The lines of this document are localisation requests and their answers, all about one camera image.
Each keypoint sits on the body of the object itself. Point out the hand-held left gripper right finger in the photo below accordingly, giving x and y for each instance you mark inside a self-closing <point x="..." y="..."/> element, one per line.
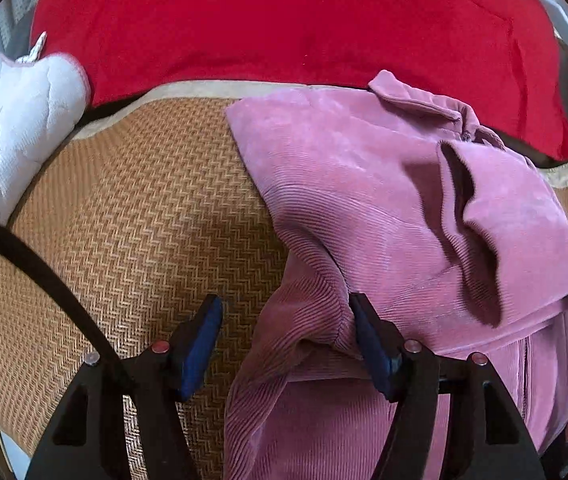
<point x="373" y="355"/>

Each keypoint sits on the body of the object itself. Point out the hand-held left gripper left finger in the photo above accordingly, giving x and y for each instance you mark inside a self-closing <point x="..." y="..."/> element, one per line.
<point x="199" y="355"/>

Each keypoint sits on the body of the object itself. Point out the red blanket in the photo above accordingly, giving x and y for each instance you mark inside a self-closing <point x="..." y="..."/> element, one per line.
<point x="289" y="20"/>

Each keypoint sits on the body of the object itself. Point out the white quilted cloth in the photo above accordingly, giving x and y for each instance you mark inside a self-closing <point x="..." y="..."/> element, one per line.
<point x="9" y="110"/>

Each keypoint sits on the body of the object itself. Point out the woven rattan mat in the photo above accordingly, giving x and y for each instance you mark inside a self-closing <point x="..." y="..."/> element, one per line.
<point x="129" y="220"/>

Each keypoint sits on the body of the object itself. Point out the dark brown bed sheet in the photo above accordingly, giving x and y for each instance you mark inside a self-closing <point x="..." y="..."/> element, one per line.
<point x="538" y="155"/>

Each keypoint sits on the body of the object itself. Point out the beige textured mattress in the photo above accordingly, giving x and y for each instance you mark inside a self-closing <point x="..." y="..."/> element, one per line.
<point x="21" y="30"/>

